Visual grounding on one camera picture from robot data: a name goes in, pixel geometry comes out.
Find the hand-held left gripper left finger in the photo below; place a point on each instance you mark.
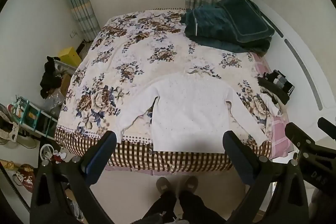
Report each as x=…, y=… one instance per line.
x=101, y=158

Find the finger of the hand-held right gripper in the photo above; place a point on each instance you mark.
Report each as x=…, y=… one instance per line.
x=298, y=136
x=326, y=127

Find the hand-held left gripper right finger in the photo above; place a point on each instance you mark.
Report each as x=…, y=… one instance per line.
x=237, y=158

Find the white knit sweater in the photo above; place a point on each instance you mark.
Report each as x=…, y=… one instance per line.
x=189, y=111

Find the black clothes heap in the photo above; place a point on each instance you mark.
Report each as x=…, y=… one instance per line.
x=48, y=77

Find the pink checked bed sheet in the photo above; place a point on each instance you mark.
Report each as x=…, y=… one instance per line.
x=279, y=132

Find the small white cloth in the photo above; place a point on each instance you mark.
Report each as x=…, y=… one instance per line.
x=271, y=106

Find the person's right slipper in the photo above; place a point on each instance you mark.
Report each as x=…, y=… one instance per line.
x=190, y=183

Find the person's slipper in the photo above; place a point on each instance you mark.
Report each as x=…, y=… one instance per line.
x=164, y=184
x=190, y=183

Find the black garment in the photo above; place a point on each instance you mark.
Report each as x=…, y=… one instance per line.
x=271, y=87

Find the striped black white socks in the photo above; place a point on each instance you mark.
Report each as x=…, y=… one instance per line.
x=283, y=81

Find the person's left slipper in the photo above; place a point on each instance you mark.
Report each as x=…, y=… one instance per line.
x=164, y=184

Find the white bed headboard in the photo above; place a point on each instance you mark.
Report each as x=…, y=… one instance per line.
x=302, y=61

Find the clear plastic bag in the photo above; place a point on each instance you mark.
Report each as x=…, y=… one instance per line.
x=53, y=103

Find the person's left leg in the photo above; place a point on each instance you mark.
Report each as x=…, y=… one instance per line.
x=160, y=209

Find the red patterned bag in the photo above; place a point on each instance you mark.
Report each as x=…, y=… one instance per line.
x=25, y=179

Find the teal plastic rack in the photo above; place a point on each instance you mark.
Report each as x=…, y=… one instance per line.
x=31, y=115

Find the yellow box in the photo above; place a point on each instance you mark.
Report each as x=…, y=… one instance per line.
x=69, y=57

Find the floral printed blanket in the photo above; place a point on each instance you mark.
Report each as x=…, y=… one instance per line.
x=136, y=56

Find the dark green pillow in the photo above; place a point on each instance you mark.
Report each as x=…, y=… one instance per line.
x=245, y=18

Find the dark green folded blanket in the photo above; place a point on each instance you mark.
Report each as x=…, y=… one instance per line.
x=210, y=29

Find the silver metal frame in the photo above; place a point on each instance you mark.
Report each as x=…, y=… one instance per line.
x=64, y=67

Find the wall outlet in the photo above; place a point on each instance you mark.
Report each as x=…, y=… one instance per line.
x=73, y=34

